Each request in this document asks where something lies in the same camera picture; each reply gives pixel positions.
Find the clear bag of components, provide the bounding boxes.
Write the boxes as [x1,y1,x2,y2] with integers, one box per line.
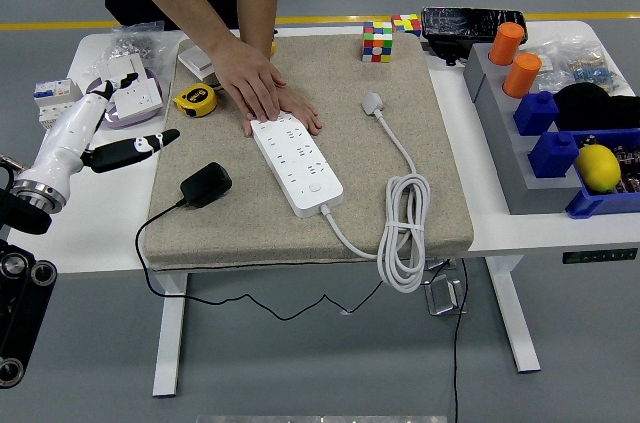
[524,37,624,97]

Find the black table power cable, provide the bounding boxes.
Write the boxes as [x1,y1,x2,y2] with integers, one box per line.
[451,258,470,423]

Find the white table leg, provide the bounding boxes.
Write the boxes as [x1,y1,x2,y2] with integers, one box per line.
[487,256,542,374]
[152,272,189,398]

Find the orange cylinder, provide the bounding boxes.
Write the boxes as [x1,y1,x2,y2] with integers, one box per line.
[502,52,543,99]
[488,21,526,67]

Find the yellow lemon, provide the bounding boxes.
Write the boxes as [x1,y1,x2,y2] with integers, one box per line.
[574,143,623,194]

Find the white square wall switch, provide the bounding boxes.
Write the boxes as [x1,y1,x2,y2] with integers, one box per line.
[177,45,219,82]

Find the white power strip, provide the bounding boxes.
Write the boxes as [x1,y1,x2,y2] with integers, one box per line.
[248,111,345,219]

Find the blue block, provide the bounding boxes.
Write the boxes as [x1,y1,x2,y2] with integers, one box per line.
[528,131,581,180]
[513,90,560,137]

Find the grey-brown mat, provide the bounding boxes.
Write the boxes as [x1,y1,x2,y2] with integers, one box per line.
[141,33,475,272]

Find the dark circuit boards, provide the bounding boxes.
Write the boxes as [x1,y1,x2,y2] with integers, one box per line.
[579,133,640,195]

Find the clear acrylic bracket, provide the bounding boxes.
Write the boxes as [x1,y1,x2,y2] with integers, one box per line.
[423,272,469,318]

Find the yellow tape measure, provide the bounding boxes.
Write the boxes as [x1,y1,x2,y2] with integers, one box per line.
[173,82,220,119]

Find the black table control panel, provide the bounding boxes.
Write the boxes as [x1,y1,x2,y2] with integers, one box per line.
[562,248,639,265]

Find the small Rubik's cube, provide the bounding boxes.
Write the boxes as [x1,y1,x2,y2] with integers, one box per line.
[390,13,423,38]

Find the blue plastic bin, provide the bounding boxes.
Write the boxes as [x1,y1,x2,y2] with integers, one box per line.
[565,127,640,220]

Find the black cloth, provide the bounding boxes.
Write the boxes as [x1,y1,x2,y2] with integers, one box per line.
[552,81,640,133]

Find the white switch panel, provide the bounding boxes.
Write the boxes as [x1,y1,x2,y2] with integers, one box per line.
[96,53,147,94]

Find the black wrapped box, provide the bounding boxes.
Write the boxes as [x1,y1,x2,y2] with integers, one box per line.
[420,5,529,67]

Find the white power strip cord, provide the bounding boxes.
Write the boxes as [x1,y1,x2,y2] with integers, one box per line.
[319,91,432,295]

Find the clear bag of metal parts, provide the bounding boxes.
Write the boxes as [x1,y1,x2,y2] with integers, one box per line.
[108,22,179,67]

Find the grey stepped block holder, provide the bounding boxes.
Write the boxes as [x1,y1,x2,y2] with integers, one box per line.
[462,42,594,217]

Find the black plug adapter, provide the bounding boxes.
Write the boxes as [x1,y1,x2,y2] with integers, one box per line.
[179,161,234,208]

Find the white circuit breaker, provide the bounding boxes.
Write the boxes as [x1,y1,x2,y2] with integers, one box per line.
[33,78,84,133]

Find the person's left hand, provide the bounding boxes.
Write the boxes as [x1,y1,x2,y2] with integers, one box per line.
[242,87,323,138]

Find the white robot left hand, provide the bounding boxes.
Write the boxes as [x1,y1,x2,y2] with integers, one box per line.
[19,71,182,197]

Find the person's right hand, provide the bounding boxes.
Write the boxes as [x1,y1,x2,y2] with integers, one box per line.
[207,37,289,122]

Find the purple bowl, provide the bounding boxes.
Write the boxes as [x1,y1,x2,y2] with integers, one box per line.
[84,65,169,130]

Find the white wall socket panel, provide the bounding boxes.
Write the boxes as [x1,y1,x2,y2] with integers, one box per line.
[113,81,165,120]

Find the thin black adapter cord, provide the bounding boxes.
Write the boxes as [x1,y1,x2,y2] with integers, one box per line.
[133,197,385,320]

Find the large Rubik's cube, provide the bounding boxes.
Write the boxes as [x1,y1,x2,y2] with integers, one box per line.
[361,20,395,64]

